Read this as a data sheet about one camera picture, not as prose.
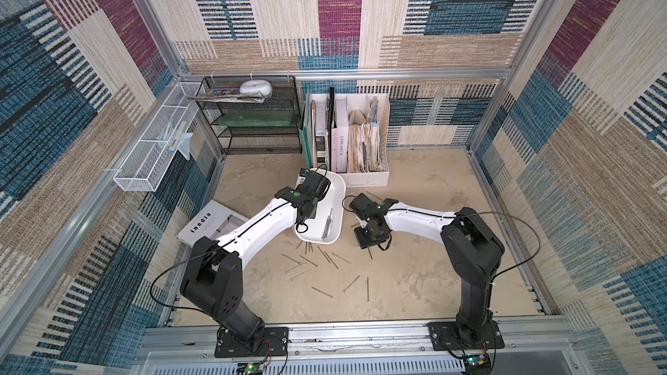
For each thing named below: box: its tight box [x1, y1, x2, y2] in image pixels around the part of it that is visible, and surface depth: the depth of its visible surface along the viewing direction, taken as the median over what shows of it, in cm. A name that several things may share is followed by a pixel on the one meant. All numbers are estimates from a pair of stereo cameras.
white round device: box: [239, 78, 273, 98], surface depth 91 cm
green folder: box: [297, 85, 315, 169], surface depth 91 cm
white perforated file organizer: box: [310, 92, 391, 189], surface depth 103 cm
